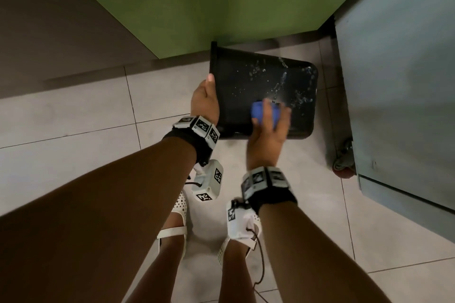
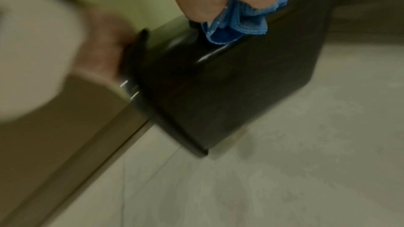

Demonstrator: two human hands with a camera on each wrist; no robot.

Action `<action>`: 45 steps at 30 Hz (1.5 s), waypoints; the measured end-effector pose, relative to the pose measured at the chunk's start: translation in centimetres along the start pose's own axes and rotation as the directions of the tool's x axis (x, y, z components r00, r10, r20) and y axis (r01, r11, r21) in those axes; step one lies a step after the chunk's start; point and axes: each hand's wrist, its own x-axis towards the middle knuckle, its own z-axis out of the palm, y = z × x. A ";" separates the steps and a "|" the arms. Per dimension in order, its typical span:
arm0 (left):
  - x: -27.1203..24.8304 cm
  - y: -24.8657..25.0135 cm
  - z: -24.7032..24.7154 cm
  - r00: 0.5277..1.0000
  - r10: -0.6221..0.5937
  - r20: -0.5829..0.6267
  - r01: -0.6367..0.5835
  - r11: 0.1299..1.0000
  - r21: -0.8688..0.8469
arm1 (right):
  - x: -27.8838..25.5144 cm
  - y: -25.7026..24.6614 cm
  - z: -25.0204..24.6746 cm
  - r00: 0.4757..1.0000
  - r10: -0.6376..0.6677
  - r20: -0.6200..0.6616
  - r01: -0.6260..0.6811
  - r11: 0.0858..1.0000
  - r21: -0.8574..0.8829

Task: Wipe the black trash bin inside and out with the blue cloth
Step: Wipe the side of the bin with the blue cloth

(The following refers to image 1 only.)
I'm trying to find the person's right hand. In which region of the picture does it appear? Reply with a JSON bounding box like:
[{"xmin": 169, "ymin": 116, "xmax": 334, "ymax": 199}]
[{"xmin": 246, "ymin": 98, "xmax": 292, "ymax": 171}]

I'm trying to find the person's left hand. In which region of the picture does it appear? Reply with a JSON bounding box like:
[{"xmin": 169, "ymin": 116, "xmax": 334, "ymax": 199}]
[{"xmin": 191, "ymin": 73, "xmax": 221, "ymax": 126}]

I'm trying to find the blue cleaning cloth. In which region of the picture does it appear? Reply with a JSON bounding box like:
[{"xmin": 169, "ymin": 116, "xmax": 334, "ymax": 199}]
[{"xmin": 250, "ymin": 100, "xmax": 283, "ymax": 126}]

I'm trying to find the black plastic waste bin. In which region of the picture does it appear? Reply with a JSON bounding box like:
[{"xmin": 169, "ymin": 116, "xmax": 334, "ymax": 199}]
[{"xmin": 209, "ymin": 41, "xmax": 319, "ymax": 140}]

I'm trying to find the person's left forearm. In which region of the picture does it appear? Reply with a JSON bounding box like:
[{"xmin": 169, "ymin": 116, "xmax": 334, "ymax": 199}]
[{"xmin": 0, "ymin": 135, "xmax": 197, "ymax": 303}]

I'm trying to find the person's right forearm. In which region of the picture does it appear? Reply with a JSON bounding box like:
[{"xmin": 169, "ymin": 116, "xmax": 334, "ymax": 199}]
[{"xmin": 257, "ymin": 199, "xmax": 391, "ymax": 303}]

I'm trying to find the red caster wheel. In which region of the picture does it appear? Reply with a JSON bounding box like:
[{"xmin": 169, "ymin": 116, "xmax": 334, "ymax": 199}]
[{"xmin": 332, "ymin": 137, "xmax": 357, "ymax": 178}]

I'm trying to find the white perforated right shoe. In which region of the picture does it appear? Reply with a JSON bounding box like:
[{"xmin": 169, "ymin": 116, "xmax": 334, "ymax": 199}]
[{"xmin": 217, "ymin": 237, "xmax": 258, "ymax": 270}]

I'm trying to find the white perforated shoe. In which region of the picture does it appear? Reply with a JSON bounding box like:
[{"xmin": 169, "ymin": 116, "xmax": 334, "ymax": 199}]
[
  {"xmin": 217, "ymin": 237, "xmax": 258, "ymax": 270},
  {"xmin": 157, "ymin": 189, "xmax": 189, "ymax": 257}
]

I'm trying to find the white perforated left shoe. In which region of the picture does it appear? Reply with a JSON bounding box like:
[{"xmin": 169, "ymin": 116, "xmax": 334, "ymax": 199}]
[{"xmin": 157, "ymin": 189, "xmax": 189, "ymax": 257}]

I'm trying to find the pale blue wheeled cabinet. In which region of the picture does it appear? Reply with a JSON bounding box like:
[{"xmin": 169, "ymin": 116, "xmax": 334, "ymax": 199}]
[{"xmin": 334, "ymin": 0, "xmax": 455, "ymax": 234}]

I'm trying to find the black left wrist strap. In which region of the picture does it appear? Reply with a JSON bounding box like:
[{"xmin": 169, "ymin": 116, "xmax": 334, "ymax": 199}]
[{"xmin": 162, "ymin": 116, "xmax": 221, "ymax": 167}]

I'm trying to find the black wrist strap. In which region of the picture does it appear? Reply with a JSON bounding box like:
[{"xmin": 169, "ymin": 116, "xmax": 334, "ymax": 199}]
[
  {"xmin": 162, "ymin": 116, "xmax": 221, "ymax": 167},
  {"xmin": 241, "ymin": 166, "xmax": 298, "ymax": 214}
]

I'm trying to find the black right wrist strap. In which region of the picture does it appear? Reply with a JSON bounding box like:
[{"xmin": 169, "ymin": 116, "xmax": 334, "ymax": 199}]
[{"xmin": 241, "ymin": 166, "xmax": 298, "ymax": 214}]

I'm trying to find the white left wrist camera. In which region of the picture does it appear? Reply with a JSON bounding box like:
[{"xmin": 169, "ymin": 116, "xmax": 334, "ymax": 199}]
[{"xmin": 191, "ymin": 160, "xmax": 225, "ymax": 203}]

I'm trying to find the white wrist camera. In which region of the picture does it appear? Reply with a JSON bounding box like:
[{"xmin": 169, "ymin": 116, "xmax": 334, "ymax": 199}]
[
  {"xmin": 191, "ymin": 160, "xmax": 225, "ymax": 203},
  {"xmin": 226, "ymin": 198, "xmax": 263, "ymax": 241}
]

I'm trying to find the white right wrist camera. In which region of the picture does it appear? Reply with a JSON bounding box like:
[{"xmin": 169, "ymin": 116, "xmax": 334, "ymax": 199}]
[{"xmin": 226, "ymin": 198, "xmax": 263, "ymax": 241}]

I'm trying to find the black right camera cable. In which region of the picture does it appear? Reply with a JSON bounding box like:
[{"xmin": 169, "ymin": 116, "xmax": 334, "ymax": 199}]
[{"xmin": 245, "ymin": 226, "xmax": 282, "ymax": 303}]

